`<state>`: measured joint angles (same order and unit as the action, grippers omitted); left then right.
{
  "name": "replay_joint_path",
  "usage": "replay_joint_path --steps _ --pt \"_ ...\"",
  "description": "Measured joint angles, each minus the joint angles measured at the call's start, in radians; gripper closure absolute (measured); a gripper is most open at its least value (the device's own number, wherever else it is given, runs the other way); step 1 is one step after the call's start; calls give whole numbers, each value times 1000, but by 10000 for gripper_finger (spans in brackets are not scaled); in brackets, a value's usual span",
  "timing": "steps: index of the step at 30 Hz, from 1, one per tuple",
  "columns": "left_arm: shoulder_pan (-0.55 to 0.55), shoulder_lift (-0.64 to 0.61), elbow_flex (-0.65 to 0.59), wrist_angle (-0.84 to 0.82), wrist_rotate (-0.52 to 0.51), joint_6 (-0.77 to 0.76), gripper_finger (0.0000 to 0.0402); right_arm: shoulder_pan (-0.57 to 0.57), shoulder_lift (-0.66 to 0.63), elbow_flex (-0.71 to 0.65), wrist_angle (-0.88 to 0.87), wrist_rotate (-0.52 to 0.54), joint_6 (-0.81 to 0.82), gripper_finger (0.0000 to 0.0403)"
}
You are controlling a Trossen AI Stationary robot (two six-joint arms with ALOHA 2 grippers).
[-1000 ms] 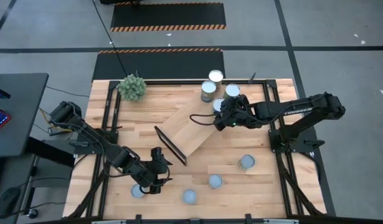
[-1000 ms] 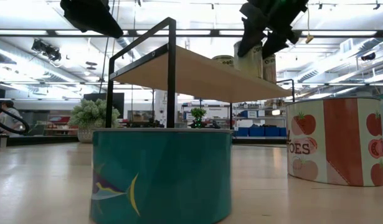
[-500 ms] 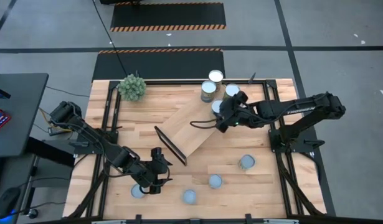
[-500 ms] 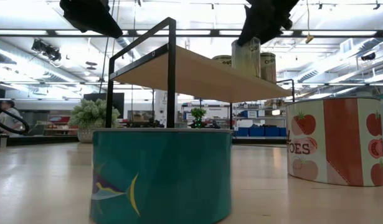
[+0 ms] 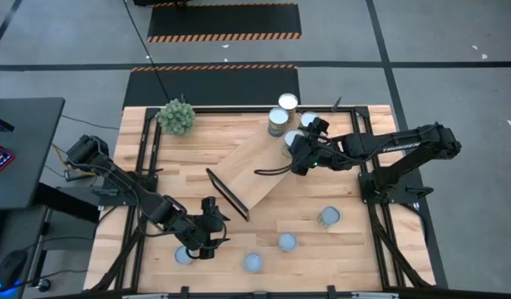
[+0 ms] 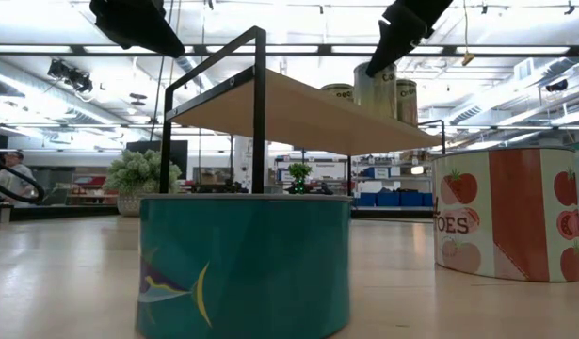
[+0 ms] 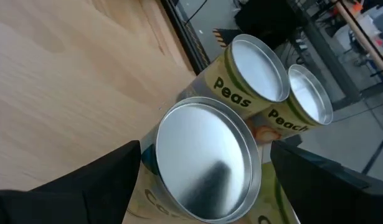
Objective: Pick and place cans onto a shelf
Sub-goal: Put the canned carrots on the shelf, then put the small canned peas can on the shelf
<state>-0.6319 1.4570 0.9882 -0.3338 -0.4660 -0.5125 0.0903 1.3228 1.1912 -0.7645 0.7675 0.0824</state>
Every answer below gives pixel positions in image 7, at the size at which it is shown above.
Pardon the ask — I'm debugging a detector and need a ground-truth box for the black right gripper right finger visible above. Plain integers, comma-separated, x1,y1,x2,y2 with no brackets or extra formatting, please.
270,140,383,224

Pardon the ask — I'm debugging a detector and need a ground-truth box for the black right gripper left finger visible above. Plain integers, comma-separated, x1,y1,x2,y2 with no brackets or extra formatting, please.
0,140,143,224

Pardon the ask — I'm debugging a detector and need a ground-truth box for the green labelled tin can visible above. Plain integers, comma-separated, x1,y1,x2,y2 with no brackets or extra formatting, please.
240,161,301,224

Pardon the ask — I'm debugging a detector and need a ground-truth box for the Peach labelled tin can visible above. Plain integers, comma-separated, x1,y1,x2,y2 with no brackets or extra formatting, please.
245,63,334,146

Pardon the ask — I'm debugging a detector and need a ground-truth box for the Corn labelled tin can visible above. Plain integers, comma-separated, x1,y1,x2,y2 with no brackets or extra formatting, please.
122,96,263,224

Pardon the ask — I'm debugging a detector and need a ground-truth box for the Peas labelled tin can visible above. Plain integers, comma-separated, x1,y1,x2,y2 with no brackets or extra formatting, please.
175,33,291,121

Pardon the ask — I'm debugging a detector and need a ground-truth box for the light wooden table edge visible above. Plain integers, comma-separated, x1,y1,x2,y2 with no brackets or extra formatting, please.
334,0,383,83

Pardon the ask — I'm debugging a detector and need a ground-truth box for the black hazard-striped floor mat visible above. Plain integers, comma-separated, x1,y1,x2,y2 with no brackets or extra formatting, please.
212,0,303,50

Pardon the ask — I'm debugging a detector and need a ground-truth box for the black metal stand post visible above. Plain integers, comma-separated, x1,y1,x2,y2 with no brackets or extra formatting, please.
287,0,383,111

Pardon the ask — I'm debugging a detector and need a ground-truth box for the black floor cable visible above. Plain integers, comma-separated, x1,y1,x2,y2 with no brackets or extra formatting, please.
184,0,208,26

